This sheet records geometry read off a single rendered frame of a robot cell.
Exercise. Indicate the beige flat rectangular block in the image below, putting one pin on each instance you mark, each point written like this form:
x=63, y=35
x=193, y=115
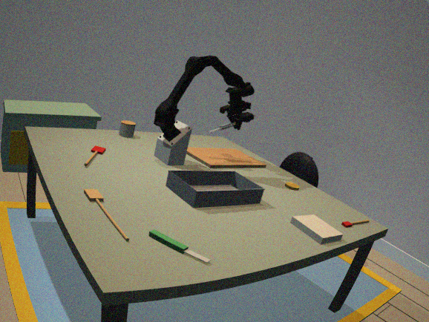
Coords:
x=316, y=228

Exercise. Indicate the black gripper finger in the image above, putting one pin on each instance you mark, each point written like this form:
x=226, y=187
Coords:
x=232, y=119
x=238, y=123

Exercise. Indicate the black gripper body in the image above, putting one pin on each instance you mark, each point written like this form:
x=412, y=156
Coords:
x=235, y=108

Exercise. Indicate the light wooden board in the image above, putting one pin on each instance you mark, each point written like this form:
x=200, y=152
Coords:
x=224, y=158

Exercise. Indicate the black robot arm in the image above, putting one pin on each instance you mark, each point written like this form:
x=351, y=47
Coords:
x=167, y=110

